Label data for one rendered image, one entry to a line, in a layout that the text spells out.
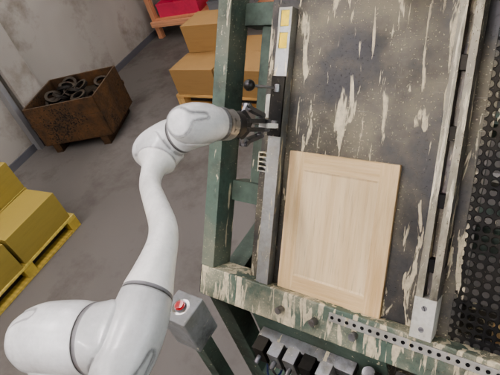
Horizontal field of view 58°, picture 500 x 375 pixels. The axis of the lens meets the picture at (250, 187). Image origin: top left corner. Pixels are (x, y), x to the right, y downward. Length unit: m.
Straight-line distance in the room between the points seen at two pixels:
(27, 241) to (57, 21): 3.04
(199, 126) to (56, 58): 4.84
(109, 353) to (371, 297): 0.92
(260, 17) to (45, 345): 1.27
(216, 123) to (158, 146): 0.16
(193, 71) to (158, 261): 3.82
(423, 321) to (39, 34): 5.10
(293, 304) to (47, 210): 2.57
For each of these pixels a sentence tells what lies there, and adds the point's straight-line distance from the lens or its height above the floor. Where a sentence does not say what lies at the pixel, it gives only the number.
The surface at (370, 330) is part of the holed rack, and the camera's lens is 1.51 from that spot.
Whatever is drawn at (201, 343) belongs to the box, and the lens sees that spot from 1.76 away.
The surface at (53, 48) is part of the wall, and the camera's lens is 5.86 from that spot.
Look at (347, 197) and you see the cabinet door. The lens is 1.47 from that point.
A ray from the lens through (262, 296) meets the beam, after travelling 1.67.
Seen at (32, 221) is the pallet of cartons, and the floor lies 0.34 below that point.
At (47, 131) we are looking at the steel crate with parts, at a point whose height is 0.28.
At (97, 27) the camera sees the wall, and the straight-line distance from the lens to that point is 6.43.
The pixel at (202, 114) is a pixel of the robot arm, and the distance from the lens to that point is 1.11.
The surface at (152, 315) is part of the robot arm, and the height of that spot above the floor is 1.57.
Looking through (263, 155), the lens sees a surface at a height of 1.25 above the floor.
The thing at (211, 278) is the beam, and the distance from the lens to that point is 1.79.
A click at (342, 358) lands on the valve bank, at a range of 1.64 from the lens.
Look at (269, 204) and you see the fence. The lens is 1.58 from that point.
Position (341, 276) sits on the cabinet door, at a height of 0.97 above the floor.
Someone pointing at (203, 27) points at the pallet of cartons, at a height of 0.68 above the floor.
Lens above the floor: 2.18
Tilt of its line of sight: 38 degrees down
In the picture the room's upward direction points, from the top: 20 degrees counter-clockwise
